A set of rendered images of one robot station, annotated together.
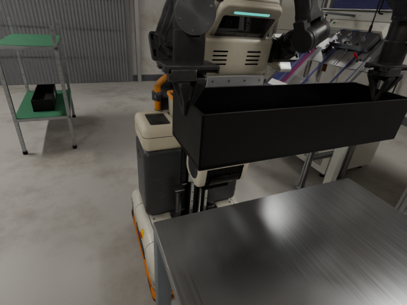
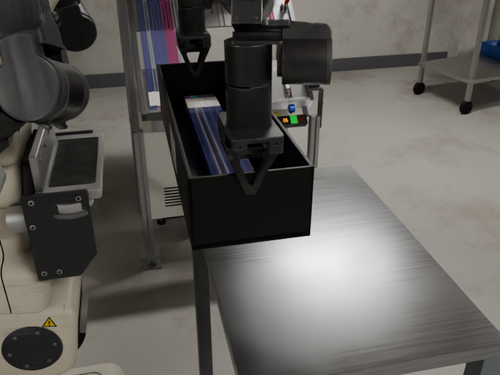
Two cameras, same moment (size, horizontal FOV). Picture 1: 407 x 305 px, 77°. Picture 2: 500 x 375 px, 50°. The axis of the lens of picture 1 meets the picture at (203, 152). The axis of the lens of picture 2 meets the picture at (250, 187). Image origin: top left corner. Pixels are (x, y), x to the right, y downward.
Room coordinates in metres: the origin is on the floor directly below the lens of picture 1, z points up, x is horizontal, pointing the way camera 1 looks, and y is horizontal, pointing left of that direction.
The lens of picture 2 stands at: (0.35, 0.67, 1.44)
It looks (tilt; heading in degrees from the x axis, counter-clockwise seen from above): 28 degrees down; 282
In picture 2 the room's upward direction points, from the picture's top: straight up
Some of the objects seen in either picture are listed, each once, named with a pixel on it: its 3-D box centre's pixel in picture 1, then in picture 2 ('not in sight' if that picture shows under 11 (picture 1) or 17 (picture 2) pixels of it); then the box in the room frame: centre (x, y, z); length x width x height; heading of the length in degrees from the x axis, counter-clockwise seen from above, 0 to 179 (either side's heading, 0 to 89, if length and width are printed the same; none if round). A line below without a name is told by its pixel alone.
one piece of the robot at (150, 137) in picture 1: (191, 155); not in sight; (1.21, 0.07, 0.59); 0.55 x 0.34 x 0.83; 115
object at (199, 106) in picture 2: not in sight; (218, 146); (0.60, -0.22, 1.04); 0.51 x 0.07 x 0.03; 115
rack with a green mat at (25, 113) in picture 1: (42, 82); not in sight; (2.51, 1.67, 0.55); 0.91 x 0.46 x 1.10; 26
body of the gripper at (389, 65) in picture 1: (392, 56); (192, 22); (0.72, -0.47, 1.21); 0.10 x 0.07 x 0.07; 115
